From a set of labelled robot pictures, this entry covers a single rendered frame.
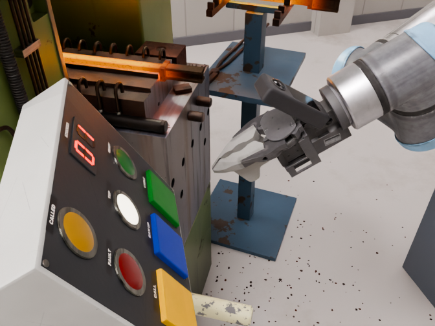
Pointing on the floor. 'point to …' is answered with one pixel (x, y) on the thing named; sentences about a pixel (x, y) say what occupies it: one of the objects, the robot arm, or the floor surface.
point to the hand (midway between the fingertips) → (217, 163)
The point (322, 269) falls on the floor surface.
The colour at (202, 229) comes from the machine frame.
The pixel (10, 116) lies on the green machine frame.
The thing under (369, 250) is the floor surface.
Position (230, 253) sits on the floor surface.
